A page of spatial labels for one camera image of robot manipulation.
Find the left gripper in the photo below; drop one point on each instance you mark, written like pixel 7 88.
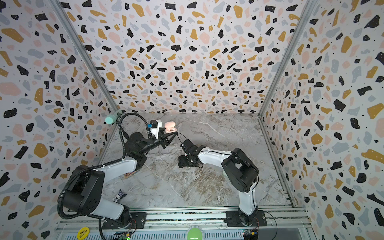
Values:
pixel 166 138

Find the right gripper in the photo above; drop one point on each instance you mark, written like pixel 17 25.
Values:
pixel 188 150

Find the pink charging case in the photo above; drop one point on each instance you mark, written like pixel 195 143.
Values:
pixel 170 127

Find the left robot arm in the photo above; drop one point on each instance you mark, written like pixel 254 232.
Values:
pixel 82 194

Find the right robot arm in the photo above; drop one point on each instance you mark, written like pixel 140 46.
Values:
pixel 237 166

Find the microphone on black stand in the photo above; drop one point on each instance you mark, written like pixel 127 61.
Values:
pixel 116 118

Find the colourful snack packet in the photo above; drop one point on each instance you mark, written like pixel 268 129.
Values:
pixel 120 195

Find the green push button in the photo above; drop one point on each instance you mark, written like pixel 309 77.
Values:
pixel 195 233

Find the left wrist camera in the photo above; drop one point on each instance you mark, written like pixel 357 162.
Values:
pixel 154 128

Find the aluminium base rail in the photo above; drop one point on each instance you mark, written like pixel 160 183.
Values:
pixel 217 223

